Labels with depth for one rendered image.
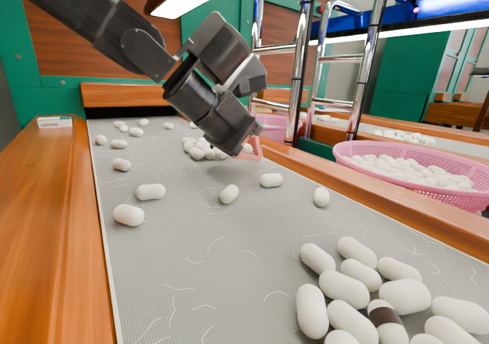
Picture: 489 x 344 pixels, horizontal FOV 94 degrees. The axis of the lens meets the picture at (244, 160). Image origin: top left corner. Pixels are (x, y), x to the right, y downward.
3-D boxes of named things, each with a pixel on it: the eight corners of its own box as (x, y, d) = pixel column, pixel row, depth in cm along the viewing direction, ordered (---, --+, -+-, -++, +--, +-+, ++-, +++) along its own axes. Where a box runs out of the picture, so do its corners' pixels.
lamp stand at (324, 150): (348, 167, 64) (392, -26, 49) (297, 148, 79) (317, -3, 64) (382, 157, 74) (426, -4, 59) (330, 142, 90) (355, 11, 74)
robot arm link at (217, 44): (238, 57, 37) (178, -12, 31) (259, 52, 29) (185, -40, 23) (191, 111, 37) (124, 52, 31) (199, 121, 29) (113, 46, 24)
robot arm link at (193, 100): (217, 86, 36) (185, 51, 32) (233, 94, 32) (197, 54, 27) (189, 118, 36) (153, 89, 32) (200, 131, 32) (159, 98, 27)
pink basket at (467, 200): (513, 281, 28) (552, 216, 25) (307, 208, 42) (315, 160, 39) (468, 198, 49) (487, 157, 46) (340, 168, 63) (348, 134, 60)
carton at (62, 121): (38, 129, 51) (36, 119, 51) (41, 126, 54) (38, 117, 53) (71, 126, 54) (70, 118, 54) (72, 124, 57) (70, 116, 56)
